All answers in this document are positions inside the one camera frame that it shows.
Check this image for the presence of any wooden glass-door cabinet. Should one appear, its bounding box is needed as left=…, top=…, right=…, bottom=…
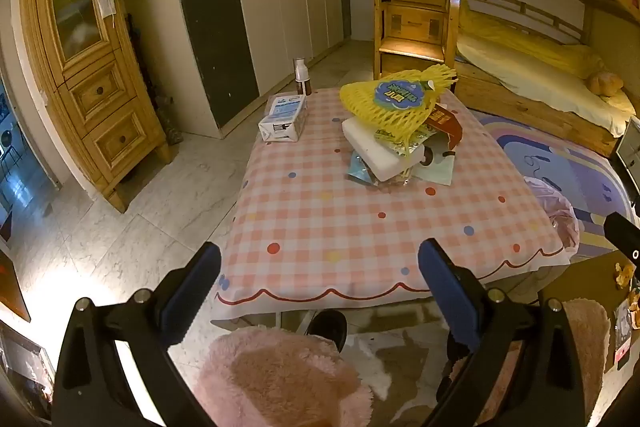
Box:
left=20, top=0, right=168, bottom=214

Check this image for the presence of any pink checkered tablecloth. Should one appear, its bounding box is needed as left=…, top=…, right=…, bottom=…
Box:
left=210, top=87, right=573, bottom=320

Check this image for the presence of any clear plastic food container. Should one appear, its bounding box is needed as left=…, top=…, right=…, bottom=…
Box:
left=374, top=127, right=437, bottom=188

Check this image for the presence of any purple rainbow rug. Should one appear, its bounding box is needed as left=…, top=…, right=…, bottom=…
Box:
left=470, top=109, right=640, bottom=253

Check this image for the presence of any clear plastic bag bin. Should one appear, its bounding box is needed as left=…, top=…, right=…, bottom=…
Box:
left=522, top=177, right=581, bottom=253

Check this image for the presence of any small white cabinet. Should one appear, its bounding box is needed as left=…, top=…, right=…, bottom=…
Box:
left=615, top=117, right=640, bottom=202

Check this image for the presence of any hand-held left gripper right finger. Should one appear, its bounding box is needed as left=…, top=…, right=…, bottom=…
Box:
left=417, top=238, right=587, bottom=427

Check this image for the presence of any white brown spray bottle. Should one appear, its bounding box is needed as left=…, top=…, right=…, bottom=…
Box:
left=292, top=57, right=312, bottom=96

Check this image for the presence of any pale yellow mattress sheet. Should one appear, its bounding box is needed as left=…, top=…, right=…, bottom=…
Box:
left=455, top=32, right=636, bottom=138

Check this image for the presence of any white paper carton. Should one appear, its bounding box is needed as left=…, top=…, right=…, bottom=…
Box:
left=258, top=94, right=308, bottom=144

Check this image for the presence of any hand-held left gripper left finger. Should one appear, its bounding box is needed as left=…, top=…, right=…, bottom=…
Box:
left=51, top=241, right=222, bottom=427

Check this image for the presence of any tan plush toy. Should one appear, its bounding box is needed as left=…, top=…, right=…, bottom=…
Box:
left=586, top=71, right=625, bottom=96

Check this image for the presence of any yellow foam fruit net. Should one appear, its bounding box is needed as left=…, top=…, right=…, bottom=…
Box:
left=340, top=63, right=458, bottom=158

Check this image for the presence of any white paper tag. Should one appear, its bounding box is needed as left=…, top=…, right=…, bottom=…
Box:
left=97, top=0, right=118, bottom=28

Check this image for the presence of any dark clutter pile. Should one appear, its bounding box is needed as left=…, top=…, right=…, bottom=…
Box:
left=127, top=14, right=185, bottom=146

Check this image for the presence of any yellow quilt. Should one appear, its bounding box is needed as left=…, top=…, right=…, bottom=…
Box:
left=457, top=0, right=606, bottom=80

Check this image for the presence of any orange-brown snack packet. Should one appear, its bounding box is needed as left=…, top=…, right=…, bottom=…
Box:
left=424, top=102, right=466, bottom=154

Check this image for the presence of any black chalkboard panel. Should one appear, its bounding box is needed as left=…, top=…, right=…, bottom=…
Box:
left=167, top=0, right=261, bottom=132

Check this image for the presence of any pale green eye-print paper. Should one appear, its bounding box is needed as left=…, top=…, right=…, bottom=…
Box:
left=412, top=142, right=457, bottom=186

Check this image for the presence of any white foam block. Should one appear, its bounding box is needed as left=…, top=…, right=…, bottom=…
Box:
left=342, top=116, right=426, bottom=182

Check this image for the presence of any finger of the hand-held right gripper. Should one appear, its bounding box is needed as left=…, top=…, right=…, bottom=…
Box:
left=603, top=211, right=640, bottom=264

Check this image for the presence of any dark orange board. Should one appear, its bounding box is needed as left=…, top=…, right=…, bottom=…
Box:
left=0, top=251, right=32, bottom=323

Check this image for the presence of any printed booklet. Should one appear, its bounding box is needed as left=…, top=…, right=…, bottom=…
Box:
left=612, top=297, right=634, bottom=368

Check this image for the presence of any blue snack packet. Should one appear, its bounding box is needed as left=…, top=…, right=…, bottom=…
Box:
left=348, top=151, right=383, bottom=186

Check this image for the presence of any wooden bunk bed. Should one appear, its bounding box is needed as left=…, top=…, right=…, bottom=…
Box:
left=440, top=0, right=640, bottom=158

